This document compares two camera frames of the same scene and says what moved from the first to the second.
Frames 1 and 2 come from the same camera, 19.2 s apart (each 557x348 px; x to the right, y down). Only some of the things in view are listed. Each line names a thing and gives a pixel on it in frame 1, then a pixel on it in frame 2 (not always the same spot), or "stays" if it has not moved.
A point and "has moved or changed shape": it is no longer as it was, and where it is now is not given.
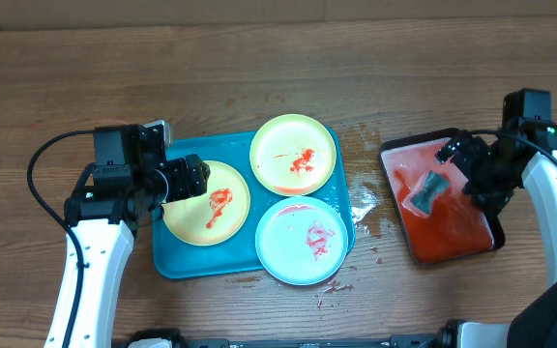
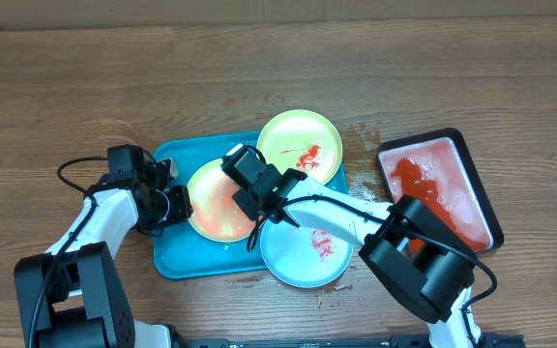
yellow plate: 216,217 has moved or changed shape
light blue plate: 302,241 stays
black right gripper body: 491,175 → 248,201
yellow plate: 293,155 has moved or changed shape
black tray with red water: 438,219 stays
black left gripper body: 174,183 → 169,208
